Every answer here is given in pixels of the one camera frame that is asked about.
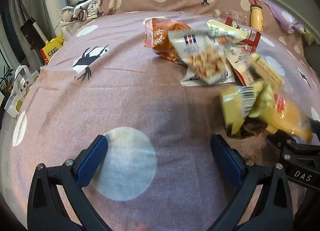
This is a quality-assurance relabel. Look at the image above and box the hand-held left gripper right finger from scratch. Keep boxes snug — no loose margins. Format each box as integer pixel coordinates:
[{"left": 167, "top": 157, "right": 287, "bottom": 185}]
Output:
[{"left": 210, "top": 134, "right": 293, "bottom": 231}]

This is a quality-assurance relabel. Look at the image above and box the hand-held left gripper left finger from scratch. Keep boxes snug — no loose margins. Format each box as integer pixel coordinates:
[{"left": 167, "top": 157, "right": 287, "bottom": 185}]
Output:
[{"left": 27, "top": 135, "right": 112, "bottom": 231}]

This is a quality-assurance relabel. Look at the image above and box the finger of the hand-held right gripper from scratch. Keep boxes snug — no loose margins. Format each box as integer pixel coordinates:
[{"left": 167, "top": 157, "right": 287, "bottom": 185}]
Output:
[
  {"left": 309, "top": 118, "right": 320, "bottom": 144},
  {"left": 266, "top": 132, "right": 320, "bottom": 162}
]

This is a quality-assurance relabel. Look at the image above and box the yellow orange snack packet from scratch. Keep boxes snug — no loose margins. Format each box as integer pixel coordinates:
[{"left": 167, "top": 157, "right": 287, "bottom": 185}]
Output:
[{"left": 260, "top": 88, "right": 314, "bottom": 144}]

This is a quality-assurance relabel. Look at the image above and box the yellow-green snack packet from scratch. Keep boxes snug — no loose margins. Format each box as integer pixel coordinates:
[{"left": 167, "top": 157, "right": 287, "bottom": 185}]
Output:
[{"left": 219, "top": 81, "right": 272, "bottom": 136}]

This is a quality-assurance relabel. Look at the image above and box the wafer biscuit packet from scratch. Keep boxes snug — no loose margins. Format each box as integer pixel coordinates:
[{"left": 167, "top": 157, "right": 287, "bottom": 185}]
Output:
[{"left": 250, "top": 55, "right": 285, "bottom": 89}]

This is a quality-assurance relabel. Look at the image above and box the pink polka dot bed sheet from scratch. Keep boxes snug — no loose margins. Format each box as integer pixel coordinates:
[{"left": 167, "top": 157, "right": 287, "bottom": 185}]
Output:
[{"left": 0, "top": 11, "right": 320, "bottom": 231}]

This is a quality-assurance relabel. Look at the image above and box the crumpled yellow-green packet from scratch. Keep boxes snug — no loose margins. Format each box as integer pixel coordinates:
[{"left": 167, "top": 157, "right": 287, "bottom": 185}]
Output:
[{"left": 301, "top": 31, "right": 313, "bottom": 45}]

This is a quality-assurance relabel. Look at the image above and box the clear packet with red edge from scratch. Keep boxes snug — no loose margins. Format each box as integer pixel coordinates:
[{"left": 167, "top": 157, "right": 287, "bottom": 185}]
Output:
[{"left": 225, "top": 44, "right": 261, "bottom": 87}]

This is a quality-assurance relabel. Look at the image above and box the white tote bag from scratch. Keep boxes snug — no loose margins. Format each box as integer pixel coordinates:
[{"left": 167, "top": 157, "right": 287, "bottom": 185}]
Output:
[{"left": 4, "top": 65, "right": 41, "bottom": 121}]

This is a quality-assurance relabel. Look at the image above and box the red white snack packet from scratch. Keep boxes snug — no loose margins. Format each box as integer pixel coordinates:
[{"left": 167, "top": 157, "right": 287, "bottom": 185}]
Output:
[{"left": 224, "top": 17, "right": 262, "bottom": 53}]

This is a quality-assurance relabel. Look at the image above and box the purple printed cloth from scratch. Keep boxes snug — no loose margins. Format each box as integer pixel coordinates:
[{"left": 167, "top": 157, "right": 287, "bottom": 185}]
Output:
[{"left": 259, "top": 0, "right": 308, "bottom": 34}]

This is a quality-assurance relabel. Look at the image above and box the yellow red packet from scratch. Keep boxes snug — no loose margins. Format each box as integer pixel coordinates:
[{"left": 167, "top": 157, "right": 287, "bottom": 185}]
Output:
[{"left": 40, "top": 35, "right": 66, "bottom": 65}]

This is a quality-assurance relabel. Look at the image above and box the green potted plant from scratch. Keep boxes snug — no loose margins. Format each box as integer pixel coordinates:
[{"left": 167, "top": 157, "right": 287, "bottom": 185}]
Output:
[{"left": 0, "top": 66, "right": 15, "bottom": 97}]

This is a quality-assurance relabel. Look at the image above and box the pale yellow snack packet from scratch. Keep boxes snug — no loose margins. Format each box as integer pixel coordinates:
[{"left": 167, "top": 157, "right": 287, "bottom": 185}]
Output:
[{"left": 206, "top": 19, "right": 251, "bottom": 44}]

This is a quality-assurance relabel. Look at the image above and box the clear plastic bottle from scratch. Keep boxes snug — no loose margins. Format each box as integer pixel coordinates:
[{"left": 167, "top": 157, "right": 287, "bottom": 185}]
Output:
[{"left": 213, "top": 9, "right": 251, "bottom": 25}]

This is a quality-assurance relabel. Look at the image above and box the black flat case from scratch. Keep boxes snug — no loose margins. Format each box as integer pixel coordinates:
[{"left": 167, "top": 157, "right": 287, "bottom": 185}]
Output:
[{"left": 19, "top": 16, "right": 48, "bottom": 52}]

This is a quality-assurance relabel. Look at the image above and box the striped clothing pile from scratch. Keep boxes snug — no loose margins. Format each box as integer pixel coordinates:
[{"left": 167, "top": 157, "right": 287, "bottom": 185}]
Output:
[{"left": 53, "top": 0, "right": 102, "bottom": 39}]

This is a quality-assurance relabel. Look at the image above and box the white paper roll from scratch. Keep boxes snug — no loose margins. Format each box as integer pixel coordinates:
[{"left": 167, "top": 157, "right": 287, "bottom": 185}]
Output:
[{"left": 44, "top": 0, "right": 69, "bottom": 24}]

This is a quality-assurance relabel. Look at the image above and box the yellow bottle with red strap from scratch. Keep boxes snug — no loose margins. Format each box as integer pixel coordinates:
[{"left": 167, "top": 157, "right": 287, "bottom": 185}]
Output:
[{"left": 250, "top": 0, "right": 264, "bottom": 32}]

